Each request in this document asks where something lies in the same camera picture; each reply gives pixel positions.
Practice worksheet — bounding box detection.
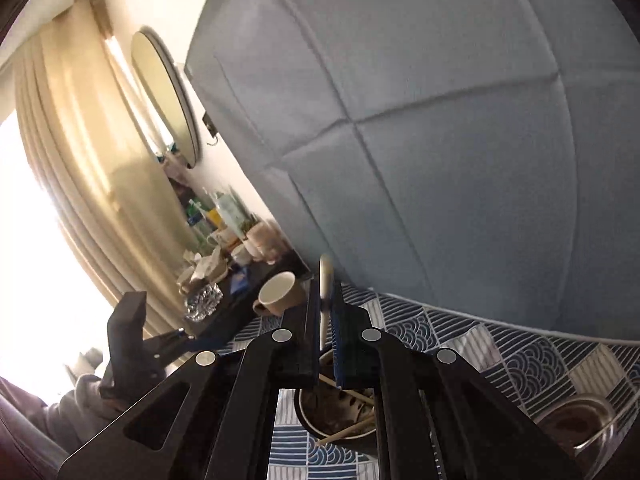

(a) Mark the blue-grey padded headboard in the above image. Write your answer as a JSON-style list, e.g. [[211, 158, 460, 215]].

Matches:
[[184, 0, 640, 346]]

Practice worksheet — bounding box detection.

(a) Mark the blue patterned tablecloth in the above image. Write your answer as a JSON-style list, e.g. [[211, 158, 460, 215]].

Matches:
[[220, 285, 640, 480]]

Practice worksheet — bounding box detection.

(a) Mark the bright window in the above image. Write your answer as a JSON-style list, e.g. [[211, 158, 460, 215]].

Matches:
[[0, 110, 116, 366]]

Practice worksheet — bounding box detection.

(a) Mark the bunch of bamboo chopsticks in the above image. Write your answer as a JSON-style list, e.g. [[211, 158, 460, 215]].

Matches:
[[316, 374, 377, 447]]

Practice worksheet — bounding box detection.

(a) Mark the person's left forearm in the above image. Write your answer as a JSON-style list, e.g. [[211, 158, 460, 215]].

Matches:
[[42, 372, 121, 456]]

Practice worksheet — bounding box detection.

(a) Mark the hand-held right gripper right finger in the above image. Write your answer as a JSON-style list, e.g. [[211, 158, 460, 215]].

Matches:
[[330, 282, 586, 480]]

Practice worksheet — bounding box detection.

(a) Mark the clear glass ashtray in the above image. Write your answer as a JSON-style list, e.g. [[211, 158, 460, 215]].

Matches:
[[184, 282, 223, 322]]

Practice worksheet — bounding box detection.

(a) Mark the cream ceramic mug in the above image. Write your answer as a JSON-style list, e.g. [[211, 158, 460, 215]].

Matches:
[[252, 271, 307, 318]]

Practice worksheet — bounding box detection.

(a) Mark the dark side table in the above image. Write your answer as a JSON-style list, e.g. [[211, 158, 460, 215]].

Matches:
[[185, 250, 311, 341]]

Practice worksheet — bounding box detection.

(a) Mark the beige curtain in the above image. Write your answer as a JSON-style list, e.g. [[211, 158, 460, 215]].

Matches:
[[15, 0, 201, 341]]

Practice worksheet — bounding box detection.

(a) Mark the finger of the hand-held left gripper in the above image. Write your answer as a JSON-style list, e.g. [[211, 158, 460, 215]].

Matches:
[[145, 327, 197, 361]]

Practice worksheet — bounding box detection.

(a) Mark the dark maroon cloth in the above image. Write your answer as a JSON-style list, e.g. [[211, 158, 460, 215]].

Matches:
[[0, 375, 66, 480]]

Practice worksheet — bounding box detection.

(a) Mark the oval wall mirror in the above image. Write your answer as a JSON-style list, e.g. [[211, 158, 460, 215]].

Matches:
[[131, 30, 202, 170]]

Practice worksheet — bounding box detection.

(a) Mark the dark cylindrical utensil holder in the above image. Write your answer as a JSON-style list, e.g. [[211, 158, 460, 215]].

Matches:
[[294, 347, 381, 443]]

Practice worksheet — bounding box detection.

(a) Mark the cluster of toiletry bottles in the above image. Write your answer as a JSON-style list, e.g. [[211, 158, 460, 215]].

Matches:
[[165, 145, 291, 266]]

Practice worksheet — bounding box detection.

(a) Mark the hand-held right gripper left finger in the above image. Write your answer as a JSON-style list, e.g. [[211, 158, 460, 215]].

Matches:
[[57, 280, 323, 480]]

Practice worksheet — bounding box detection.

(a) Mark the shiny metal bowl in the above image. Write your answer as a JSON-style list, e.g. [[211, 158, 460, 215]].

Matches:
[[537, 394, 626, 480]]

